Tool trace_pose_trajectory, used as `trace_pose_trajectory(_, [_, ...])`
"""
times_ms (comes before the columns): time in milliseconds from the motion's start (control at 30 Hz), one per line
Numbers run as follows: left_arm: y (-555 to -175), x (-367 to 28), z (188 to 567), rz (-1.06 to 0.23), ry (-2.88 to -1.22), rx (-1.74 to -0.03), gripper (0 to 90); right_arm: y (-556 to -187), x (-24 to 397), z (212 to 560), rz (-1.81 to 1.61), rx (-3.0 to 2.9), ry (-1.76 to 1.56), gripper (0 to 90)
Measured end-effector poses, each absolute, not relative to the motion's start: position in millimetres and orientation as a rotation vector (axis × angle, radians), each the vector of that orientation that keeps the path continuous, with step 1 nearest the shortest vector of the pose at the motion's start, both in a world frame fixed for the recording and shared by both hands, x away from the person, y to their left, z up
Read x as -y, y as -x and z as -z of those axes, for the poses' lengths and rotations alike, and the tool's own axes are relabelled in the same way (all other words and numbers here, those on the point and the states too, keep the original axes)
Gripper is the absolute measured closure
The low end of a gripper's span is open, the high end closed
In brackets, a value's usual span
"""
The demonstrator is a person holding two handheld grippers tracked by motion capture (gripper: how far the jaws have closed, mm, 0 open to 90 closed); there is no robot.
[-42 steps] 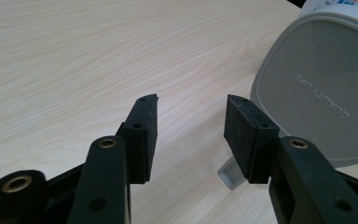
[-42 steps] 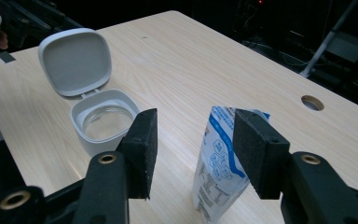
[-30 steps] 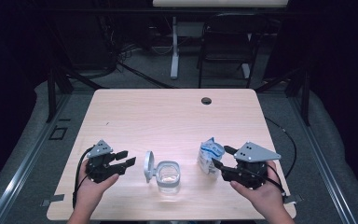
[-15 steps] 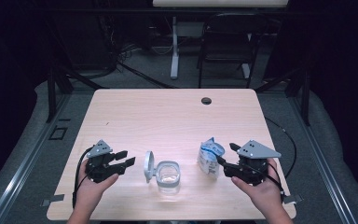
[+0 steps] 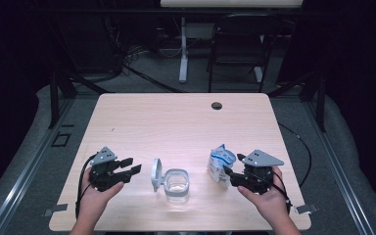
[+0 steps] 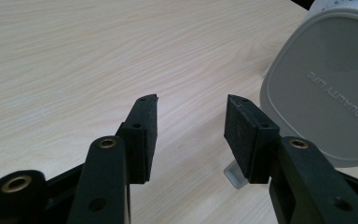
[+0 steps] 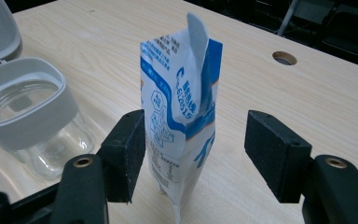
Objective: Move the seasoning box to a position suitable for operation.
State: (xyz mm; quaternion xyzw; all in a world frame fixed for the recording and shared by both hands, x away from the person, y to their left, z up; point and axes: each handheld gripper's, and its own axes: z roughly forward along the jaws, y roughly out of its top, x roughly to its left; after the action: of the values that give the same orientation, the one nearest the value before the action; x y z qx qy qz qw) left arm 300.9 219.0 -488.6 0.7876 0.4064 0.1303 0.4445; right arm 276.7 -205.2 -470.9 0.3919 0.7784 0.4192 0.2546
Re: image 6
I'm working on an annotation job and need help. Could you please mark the grey container lid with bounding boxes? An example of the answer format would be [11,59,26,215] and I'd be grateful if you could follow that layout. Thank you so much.
[223,7,358,190]

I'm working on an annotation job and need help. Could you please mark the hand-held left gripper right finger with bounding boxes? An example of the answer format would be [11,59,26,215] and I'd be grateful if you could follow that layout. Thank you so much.
[224,94,281,184]

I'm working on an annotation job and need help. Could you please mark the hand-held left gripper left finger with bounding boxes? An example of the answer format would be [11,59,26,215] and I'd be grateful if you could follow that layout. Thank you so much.
[116,93,158,185]

